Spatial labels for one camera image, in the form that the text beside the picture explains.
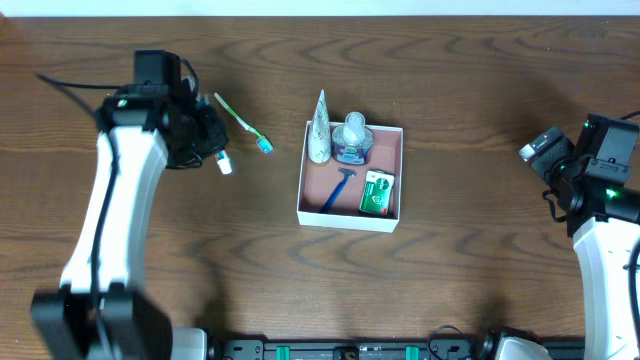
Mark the blue hand soap bottle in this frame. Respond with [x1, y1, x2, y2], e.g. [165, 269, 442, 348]
[332, 112, 374, 166]

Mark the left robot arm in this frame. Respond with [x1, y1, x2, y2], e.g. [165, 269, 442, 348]
[31, 94, 231, 359]

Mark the white box with pink interior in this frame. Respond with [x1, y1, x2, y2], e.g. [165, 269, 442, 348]
[296, 123, 404, 233]

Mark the white floral cone tube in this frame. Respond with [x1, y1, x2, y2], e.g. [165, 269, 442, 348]
[307, 91, 332, 164]

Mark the teal toothpaste tube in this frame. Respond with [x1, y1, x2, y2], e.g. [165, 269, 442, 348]
[198, 95, 232, 175]

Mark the green white toothbrush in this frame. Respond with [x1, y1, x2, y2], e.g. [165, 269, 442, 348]
[214, 93, 274, 154]

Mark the blue disposable razor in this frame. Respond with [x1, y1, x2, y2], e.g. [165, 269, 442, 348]
[320, 168, 356, 214]

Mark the green white soap box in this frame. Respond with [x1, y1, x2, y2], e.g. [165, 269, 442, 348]
[359, 170, 395, 216]

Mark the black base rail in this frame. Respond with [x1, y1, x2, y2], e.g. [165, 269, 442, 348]
[204, 335, 586, 360]

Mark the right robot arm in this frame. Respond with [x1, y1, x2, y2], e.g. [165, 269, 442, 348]
[519, 121, 639, 359]

